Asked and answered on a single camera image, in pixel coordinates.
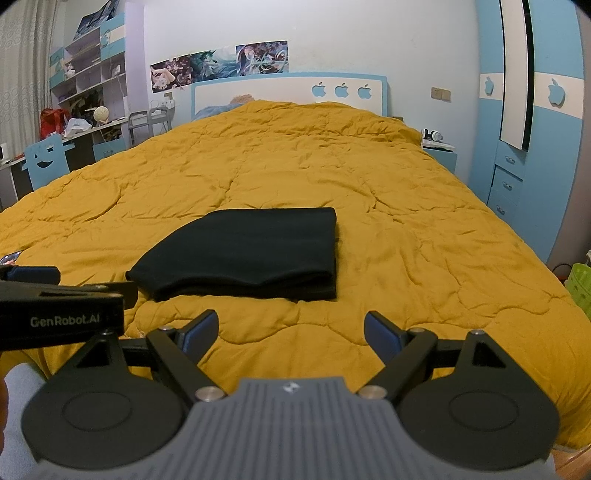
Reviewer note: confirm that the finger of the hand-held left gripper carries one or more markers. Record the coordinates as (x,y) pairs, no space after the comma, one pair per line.
(124,291)
(32,274)

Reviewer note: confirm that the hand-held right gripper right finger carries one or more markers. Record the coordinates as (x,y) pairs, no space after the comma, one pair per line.
(383,334)

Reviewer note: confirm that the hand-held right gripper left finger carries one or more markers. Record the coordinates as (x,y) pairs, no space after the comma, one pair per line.
(201,332)

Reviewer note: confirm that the black pants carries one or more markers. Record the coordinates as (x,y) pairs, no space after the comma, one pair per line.
(249,249)

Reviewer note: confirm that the small printed card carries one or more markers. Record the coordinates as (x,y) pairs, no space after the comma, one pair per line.
(10,258)

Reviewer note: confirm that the white desk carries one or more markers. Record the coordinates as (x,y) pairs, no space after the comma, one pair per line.
(18,175)

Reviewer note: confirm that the person's light blue clothing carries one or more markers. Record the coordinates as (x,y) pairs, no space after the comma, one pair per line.
(21,415)

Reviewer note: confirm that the blue smiley chair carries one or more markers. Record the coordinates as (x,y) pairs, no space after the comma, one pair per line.
(46,161)

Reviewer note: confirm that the yellow quilted blanket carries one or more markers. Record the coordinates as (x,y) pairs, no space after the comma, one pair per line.
(369,207)

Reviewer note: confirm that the red bag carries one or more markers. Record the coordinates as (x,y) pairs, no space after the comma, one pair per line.
(51,122)

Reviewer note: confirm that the white plastic bag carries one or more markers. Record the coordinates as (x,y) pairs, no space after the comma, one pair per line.
(77,127)

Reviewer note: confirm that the grey metal rack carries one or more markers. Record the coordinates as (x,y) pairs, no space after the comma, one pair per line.
(150,120)

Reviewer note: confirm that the cream round lamp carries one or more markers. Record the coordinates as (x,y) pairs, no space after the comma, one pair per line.
(101,114)

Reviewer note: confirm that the blue nightstand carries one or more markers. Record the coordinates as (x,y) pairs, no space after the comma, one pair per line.
(441,159)

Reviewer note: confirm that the white patterned curtain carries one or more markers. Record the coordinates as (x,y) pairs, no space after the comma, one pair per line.
(23,78)

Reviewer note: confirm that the green plastic basket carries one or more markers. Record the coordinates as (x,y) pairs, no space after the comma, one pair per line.
(581,288)

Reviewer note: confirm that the blue pillow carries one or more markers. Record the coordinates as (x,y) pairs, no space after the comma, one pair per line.
(217,110)

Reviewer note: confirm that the white headphones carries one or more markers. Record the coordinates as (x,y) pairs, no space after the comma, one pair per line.
(433,135)

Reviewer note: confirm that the blue wardrobe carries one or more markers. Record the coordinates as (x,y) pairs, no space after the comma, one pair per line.
(549,184)

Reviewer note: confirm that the white and blue headboard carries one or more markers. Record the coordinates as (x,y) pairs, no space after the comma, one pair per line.
(277,90)

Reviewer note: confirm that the printed pictures on bookshelf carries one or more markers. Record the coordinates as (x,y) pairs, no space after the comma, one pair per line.
(97,18)

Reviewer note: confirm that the black framed mirror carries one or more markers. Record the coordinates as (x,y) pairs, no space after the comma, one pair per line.
(515,69)

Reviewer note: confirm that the white wall socket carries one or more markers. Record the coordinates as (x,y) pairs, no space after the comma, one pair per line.
(169,99)

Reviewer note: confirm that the long wall poster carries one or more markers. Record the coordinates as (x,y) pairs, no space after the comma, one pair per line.
(217,64)

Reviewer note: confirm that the beige wall switch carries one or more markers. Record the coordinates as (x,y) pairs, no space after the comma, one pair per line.
(441,93)

